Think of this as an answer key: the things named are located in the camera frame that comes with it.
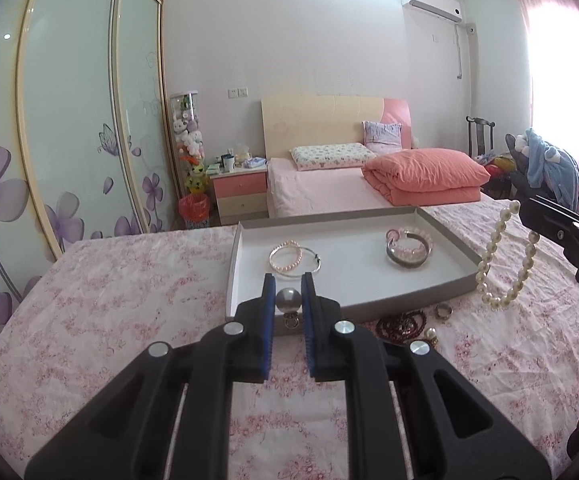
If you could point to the pink floral bedsheet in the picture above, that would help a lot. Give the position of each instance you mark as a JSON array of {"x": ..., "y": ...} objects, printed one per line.
[{"x": 119, "y": 300}]

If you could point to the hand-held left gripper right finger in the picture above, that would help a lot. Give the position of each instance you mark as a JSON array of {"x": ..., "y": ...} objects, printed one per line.
[{"x": 308, "y": 325}]

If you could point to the grey pearl black earring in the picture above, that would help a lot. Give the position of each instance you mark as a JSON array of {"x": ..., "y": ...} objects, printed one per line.
[{"x": 288, "y": 300}]

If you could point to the blue plush garment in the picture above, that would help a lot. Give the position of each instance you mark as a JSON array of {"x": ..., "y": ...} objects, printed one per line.
[{"x": 554, "y": 165}]

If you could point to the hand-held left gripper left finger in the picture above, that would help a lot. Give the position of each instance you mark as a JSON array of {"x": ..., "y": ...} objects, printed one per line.
[{"x": 268, "y": 325}]

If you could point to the white air conditioner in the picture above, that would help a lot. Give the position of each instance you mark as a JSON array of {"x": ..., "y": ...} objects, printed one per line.
[{"x": 429, "y": 2}]

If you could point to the clear tube of plush toys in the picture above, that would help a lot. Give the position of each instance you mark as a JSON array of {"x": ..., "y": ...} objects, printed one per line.
[{"x": 188, "y": 145}]

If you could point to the red waste basket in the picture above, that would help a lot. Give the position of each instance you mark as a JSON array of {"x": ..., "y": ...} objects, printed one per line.
[{"x": 194, "y": 212}]

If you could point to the wide silver bangle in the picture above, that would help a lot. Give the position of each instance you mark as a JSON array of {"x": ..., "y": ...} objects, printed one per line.
[{"x": 402, "y": 261}]

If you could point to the thin silver bangle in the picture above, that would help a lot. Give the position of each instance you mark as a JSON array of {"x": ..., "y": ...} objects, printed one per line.
[{"x": 319, "y": 260}]

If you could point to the light blue cloth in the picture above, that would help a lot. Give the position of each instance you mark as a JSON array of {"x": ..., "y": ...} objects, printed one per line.
[{"x": 256, "y": 163}]

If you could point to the dark wooden chair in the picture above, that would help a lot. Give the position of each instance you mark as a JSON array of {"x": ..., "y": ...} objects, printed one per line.
[{"x": 477, "y": 135}]

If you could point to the purple pillow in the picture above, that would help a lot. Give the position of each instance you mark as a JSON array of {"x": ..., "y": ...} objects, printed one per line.
[{"x": 382, "y": 136}]

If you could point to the pink and cream nightstand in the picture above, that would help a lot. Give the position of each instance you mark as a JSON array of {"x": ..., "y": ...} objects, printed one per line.
[{"x": 239, "y": 195}]

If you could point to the floral print pillow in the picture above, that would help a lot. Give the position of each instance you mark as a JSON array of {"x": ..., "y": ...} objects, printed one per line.
[{"x": 332, "y": 156}]

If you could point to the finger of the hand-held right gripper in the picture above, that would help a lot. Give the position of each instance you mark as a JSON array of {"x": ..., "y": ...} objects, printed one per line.
[{"x": 549, "y": 222}]

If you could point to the air conditioner pipe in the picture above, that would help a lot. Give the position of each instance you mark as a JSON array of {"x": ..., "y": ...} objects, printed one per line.
[{"x": 459, "y": 55}]

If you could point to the pink bed with wooden headboard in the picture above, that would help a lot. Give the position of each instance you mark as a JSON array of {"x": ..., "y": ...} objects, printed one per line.
[{"x": 319, "y": 190}]

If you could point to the white wall socket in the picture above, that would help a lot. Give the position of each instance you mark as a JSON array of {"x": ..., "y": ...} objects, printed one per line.
[{"x": 238, "y": 92}]

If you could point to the sliding wardrobe with purple flowers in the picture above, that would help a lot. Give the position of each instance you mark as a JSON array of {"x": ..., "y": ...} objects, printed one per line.
[{"x": 69, "y": 110}]

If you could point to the folded orange duvet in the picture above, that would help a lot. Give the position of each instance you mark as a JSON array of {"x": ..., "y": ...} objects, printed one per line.
[{"x": 424, "y": 175}]

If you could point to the black office chair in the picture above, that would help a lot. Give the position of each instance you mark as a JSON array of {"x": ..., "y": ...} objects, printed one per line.
[{"x": 519, "y": 180}]

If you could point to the grey cardboard tray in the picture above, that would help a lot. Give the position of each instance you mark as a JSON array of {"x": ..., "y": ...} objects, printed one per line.
[{"x": 349, "y": 260}]

